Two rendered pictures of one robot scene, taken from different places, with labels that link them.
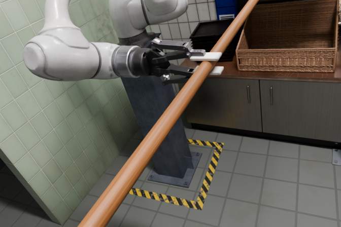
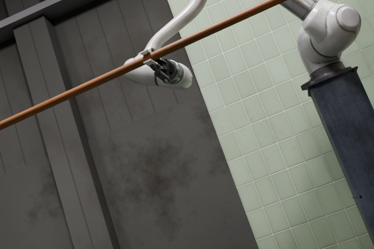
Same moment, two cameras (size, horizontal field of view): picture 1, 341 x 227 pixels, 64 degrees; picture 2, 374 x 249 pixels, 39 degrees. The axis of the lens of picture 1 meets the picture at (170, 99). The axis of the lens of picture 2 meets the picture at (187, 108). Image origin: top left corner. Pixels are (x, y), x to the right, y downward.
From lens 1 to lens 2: 199 cm
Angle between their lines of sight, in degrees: 80
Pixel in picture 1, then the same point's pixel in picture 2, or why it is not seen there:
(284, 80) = not seen: outside the picture
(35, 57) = not seen: hidden behind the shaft
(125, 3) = (300, 38)
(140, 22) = (312, 54)
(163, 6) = (311, 31)
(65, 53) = not seen: hidden behind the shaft
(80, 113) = (340, 188)
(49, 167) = (284, 238)
